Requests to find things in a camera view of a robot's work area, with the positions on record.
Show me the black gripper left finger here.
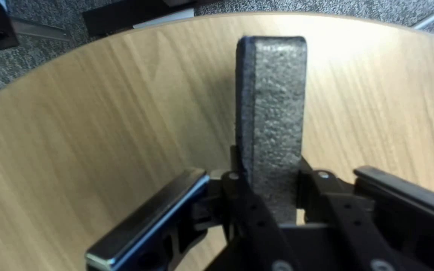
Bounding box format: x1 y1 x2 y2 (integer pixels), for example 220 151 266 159
84 166 229 271

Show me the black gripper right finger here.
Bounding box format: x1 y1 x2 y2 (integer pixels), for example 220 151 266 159
351 165 434 271

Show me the black rectangular foam block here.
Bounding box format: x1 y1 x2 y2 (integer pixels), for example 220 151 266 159
235 35 309 226

